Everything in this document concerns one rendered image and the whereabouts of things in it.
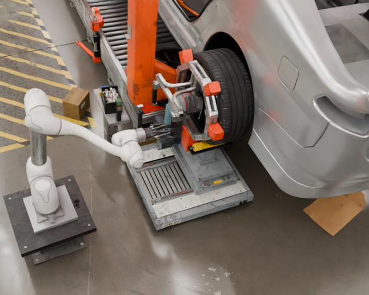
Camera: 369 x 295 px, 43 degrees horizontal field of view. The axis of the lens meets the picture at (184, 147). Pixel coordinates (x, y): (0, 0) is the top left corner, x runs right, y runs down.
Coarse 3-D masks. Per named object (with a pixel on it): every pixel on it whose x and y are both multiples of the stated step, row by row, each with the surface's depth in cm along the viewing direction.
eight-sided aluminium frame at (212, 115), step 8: (184, 64) 318; (192, 64) 309; (184, 72) 333; (192, 72) 309; (200, 72) 307; (176, 80) 339; (184, 80) 339; (200, 80) 299; (208, 80) 299; (176, 88) 344; (208, 104) 299; (208, 112) 300; (216, 112) 301; (184, 120) 344; (208, 120) 303; (216, 120) 305; (192, 128) 344; (192, 136) 335; (200, 136) 322; (208, 136) 314
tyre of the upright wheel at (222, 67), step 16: (224, 48) 322; (208, 64) 303; (224, 64) 304; (240, 64) 305; (224, 80) 297; (240, 80) 301; (224, 96) 296; (240, 96) 300; (224, 112) 299; (240, 112) 303; (224, 128) 305; (240, 128) 313
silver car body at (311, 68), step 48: (192, 0) 430; (240, 0) 282; (288, 0) 252; (336, 0) 462; (192, 48) 363; (288, 48) 248; (336, 48) 353; (288, 96) 258; (336, 96) 226; (288, 144) 269; (336, 144) 242; (288, 192) 286; (336, 192) 281
